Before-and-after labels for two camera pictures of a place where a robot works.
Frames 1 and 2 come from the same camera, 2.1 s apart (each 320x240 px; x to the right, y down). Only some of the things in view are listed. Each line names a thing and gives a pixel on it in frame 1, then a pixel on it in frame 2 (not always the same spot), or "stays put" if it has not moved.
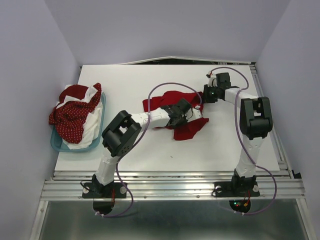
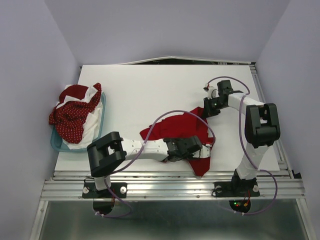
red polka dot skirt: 68,118 stays put
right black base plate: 236,189 stays put
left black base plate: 97,190 stays put
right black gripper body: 210,94 → 212,106
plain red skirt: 181,131 → 192,123
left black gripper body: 183,120 → 187,156
